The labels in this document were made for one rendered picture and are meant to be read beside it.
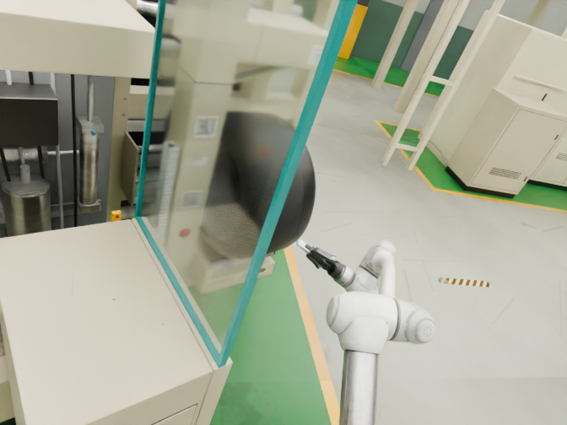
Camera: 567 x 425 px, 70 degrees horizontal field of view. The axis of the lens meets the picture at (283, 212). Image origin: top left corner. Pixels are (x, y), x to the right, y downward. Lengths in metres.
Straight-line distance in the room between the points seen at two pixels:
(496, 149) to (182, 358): 5.25
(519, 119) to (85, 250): 5.24
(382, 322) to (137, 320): 0.67
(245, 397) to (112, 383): 1.57
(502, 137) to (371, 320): 4.72
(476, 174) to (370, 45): 6.36
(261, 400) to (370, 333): 1.33
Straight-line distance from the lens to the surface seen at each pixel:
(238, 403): 2.43
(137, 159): 1.81
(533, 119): 5.90
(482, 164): 5.86
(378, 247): 1.84
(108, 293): 1.08
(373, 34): 11.42
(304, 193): 1.51
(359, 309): 1.23
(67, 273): 1.13
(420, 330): 1.28
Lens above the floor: 2.08
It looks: 33 degrees down
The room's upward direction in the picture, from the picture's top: 20 degrees clockwise
